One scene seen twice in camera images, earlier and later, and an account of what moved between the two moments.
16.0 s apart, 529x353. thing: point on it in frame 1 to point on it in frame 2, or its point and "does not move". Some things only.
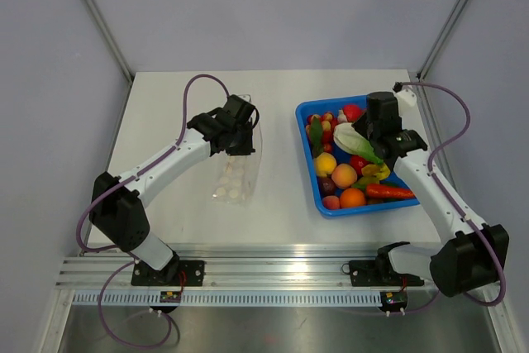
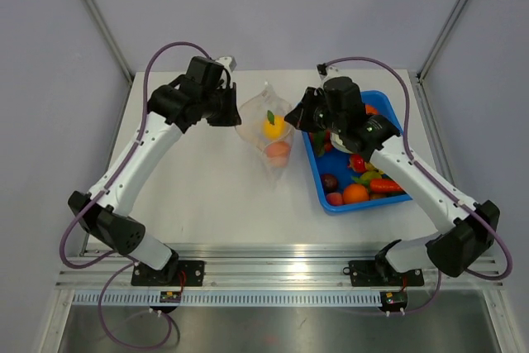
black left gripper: x=246 y=148 to x=231 y=119
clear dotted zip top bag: x=234 y=178 to x=262 y=121
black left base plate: x=175 y=273 does not move
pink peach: x=344 y=175 to x=278 y=153
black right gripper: x=360 y=126 to x=300 y=116
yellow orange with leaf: x=326 y=164 to x=274 y=126
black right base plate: x=379 y=273 does not move
